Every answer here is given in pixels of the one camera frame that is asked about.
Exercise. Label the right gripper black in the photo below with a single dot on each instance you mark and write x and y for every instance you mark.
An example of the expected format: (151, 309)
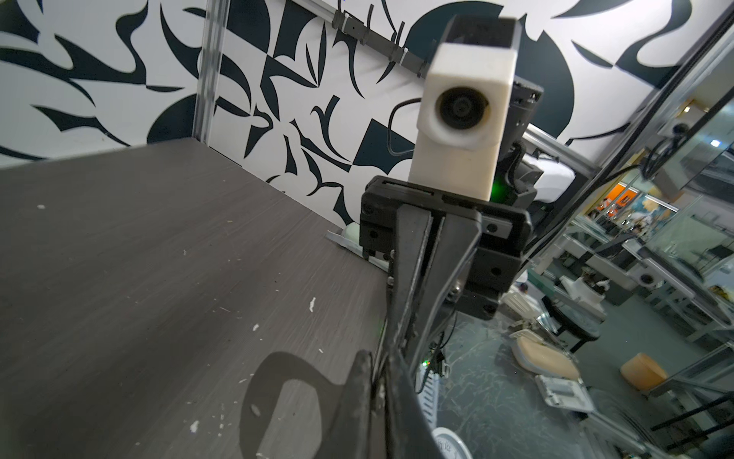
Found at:
(445, 250)

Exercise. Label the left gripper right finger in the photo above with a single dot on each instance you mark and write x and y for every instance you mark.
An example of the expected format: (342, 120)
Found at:
(406, 431)

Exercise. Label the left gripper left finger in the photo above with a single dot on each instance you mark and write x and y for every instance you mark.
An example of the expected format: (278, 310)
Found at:
(351, 433)

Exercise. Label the white alarm clock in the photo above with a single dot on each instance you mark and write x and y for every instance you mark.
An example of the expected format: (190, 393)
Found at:
(450, 444)

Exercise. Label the pale green case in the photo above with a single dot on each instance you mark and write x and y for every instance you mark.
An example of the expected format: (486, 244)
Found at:
(348, 239)

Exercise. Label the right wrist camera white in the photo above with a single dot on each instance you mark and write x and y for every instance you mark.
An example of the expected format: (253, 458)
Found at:
(464, 107)

